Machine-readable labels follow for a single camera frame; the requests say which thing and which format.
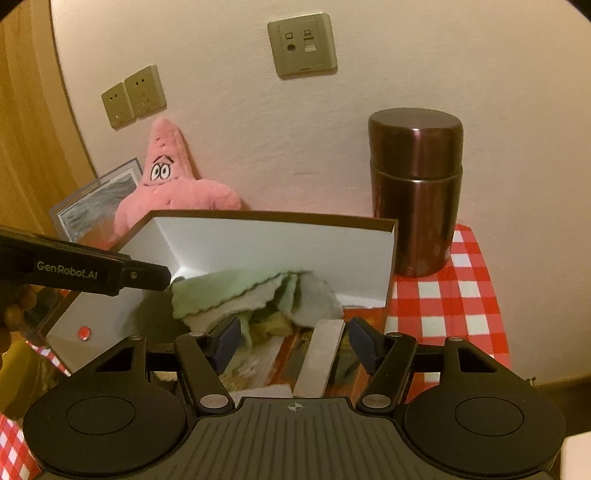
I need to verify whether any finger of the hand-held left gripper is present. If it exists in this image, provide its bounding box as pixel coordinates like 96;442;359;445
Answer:
117;257;173;292

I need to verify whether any green scalloped cloth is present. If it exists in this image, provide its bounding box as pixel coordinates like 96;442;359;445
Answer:
171;269;302;320

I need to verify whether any white object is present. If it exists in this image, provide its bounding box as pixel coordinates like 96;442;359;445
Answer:
560;431;591;480

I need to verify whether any yellow cloth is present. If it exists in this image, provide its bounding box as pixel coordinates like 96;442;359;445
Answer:
248;310;294;337

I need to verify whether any wooden panel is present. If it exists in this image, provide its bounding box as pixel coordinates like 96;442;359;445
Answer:
0;9;100;236

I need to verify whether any pink starfish plush toy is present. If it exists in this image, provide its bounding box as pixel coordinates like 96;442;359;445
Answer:
113;116;244;241

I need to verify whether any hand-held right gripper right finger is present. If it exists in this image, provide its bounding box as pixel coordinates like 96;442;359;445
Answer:
349;318;500;413

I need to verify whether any brown metal thermos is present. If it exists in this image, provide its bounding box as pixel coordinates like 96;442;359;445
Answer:
368;108;464;278

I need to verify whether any beige wall power socket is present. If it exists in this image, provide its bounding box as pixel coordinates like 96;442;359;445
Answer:
124;64;167;119
101;82;138;130

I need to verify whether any beige wall data socket panel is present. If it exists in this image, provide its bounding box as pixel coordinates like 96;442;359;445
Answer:
267;12;338;79

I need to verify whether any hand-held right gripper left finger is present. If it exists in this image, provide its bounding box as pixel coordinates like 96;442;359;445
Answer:
95;316;243;415

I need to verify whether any brown cardboard box white inside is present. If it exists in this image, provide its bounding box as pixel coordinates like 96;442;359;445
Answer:
112;209;400;320

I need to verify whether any grey scalloped cloth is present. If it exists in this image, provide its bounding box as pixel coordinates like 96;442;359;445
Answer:
288;271;345;329

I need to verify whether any red white checkered tablecloth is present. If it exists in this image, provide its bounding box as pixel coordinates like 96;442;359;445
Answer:
0;224;512;480

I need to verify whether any person's left hand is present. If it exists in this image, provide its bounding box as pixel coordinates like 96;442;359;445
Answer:
0;282;38;370

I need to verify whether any white box with red dot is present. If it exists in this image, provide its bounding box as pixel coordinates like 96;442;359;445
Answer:
43;285;186;376

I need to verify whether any clear picture frame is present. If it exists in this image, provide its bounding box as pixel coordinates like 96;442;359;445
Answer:
49;157;144;244

